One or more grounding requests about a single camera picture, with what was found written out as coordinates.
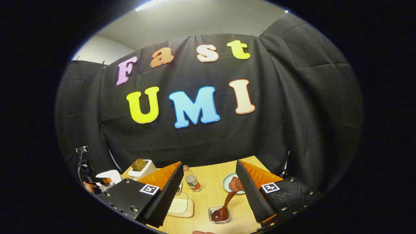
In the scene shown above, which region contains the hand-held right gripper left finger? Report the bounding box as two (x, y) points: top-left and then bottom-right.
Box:
(97, 162), (184, 228)

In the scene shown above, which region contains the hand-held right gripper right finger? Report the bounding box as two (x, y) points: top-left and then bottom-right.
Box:
(236, 160), (324, 226)

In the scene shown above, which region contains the white rice cooker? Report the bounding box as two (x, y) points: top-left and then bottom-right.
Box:
(96, 170), (123, 192)

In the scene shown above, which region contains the clear container of rice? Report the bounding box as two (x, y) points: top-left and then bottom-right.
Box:
(167, 192), (194, 218)

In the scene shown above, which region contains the brown wooden spoon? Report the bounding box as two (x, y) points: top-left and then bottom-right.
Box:
(211, 191), (238, 222)

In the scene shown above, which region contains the clear glass chopstick holder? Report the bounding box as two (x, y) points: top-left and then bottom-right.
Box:
(208, 206), (231, 224)

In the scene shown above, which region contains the brown meat slice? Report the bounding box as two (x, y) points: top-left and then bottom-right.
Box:
(228, 176), (244, 192)

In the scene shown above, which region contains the pale green plate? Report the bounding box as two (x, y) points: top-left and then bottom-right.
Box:
(222, 172), (246, 195)

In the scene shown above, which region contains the clear plastic bottle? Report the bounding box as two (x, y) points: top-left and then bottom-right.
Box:
(183, 165), (202, 192)

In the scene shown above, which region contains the white toaster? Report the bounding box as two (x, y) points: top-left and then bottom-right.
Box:
(128, 159), (157, 180)

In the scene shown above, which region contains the brown bread slice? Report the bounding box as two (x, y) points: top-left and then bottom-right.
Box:
(131, 159), (148, 172)

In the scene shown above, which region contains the black backdrop cloth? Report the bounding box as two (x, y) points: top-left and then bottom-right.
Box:
(55, 13), (364, 195)

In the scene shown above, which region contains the long ceiling light panel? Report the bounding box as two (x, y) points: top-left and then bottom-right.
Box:
(135, 0), (163, 12)

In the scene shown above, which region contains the thin white cable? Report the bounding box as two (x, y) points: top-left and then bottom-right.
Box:
(282, 150), (291, 178)

